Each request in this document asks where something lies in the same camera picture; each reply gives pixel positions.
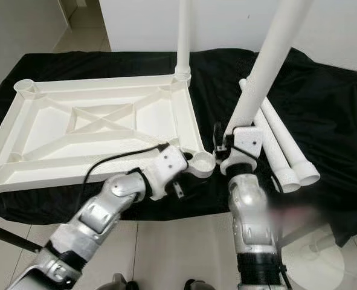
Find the white plastic table top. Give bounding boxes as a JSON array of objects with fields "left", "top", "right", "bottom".
[{"left": 0, "top": 76, "right": 216, "bottom": 201}]

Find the pink object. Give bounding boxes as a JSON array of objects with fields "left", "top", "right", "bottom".
[{"left": 272, "top": 205, "right": 318, "bottom": 221}]

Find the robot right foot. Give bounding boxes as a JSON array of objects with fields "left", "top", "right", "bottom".
[{"left": 181, "top": 278, "right": 209, "bottom": 290}]

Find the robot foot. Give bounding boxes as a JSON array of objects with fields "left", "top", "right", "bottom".
[
  {"left": 111, "top": 273, "right": 130, "bottom": 290},
  {"left": 181, "top": 278, "right": 209, "bottom": 290}
]

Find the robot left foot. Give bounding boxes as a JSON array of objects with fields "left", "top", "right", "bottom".
[{"left": 111, "top": 273, "right": 130, "bottom": 290}]

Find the black cloth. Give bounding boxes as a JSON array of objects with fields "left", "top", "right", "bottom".
[{"left": 0, "top": 47, "right": 357, "bottom": 245}]

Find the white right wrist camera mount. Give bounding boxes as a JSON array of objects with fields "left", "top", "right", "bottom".
[{"left": 219, "top": 125, "right": 263, "bottom": 176}]

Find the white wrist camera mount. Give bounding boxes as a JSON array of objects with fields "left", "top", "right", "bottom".
[
  {"left": 219, "top": 125, "right": 263, "bottom": 176},
  {"left": 148, "top": 147, "right": 191, "bottom": 200}
]

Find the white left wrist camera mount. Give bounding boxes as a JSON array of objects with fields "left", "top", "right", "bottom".
[{"left": 148, "top": 147, "right": 191, "bottom": 200}]

